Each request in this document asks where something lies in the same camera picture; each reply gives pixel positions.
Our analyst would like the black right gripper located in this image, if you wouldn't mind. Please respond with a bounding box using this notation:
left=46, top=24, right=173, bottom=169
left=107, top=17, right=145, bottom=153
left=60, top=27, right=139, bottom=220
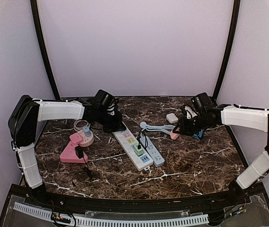
left=172, top=112, right=211, bottom=136

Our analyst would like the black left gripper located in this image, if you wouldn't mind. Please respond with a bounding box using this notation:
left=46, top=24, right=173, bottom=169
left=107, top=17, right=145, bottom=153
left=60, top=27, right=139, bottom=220
left=96, top=108, right=126, bottom=133

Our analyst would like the blue cube adapter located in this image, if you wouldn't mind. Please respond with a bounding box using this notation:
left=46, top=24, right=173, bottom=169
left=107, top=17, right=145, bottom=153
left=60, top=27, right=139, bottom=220
left=192, top=130, right=204, bottom=140

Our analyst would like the white square adapter plug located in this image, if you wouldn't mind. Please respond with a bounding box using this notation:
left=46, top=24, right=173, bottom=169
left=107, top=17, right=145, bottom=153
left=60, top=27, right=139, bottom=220
left=166, top=113, right=179, bottom=123

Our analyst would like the pink adapter plug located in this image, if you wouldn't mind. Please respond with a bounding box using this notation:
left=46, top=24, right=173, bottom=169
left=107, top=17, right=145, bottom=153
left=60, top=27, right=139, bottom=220
left=170, top=130, right=180, bottom=140

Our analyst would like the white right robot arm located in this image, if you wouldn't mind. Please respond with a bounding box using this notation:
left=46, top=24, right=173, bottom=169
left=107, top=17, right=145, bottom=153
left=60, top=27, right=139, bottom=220
left=172, top=93, right=269, bottom=205

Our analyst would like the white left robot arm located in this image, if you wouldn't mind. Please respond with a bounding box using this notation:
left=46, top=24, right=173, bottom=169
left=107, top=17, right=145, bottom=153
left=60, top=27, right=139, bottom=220
left=8, top=89, right=126, bottom=206

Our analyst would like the pink round power socket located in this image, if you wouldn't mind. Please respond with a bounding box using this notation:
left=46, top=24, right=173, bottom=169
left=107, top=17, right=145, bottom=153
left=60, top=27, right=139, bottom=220
left=78, top=126, right=94, bottom=147

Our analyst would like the green adapter plug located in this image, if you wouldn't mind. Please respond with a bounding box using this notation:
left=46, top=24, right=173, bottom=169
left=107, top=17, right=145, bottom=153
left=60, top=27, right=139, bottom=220
left=132, top=144, right=144, bottom=157

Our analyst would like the white long power strip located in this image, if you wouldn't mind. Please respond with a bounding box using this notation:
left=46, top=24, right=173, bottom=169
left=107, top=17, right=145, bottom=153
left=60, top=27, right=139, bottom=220
left=113, top=123, right=153, bottom=171

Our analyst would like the pink cube adapter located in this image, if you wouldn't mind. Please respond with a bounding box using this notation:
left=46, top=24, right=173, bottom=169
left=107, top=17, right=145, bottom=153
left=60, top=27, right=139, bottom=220
left=70, top=132, right=83, bottom=145

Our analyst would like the pink triangular power strip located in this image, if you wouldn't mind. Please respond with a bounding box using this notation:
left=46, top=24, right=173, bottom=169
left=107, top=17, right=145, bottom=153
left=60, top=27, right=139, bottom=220
left=60, top=141, right=88, bottom=164

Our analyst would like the light blue power strip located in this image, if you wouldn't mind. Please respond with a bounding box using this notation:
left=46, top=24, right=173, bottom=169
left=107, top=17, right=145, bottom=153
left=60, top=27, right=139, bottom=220
left=139, top=136, right=165, bottom=167

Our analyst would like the pink coiled cable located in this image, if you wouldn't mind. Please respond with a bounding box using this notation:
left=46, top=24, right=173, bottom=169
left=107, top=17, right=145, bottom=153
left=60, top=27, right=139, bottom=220
left=73, top=119, right=90, bottom=132

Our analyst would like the light blue coiled cord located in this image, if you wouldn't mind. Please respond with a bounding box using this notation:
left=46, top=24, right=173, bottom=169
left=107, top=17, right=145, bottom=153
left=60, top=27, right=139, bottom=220
left=139, top=121, right=177, bottom=138

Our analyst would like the black charger with cable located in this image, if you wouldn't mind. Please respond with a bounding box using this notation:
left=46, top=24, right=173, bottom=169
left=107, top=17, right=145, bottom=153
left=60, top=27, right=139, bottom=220
left=72, top=146, right=94, bottom=187

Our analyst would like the black plug cable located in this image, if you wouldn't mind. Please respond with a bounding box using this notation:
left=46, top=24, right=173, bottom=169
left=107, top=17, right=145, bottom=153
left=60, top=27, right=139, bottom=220
left=136, top=131, right=149, bottom=150

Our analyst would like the white slotted cable duct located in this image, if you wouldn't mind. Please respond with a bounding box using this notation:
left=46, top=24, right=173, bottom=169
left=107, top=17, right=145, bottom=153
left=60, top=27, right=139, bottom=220
left=13, top=202, right=209, bottom=227

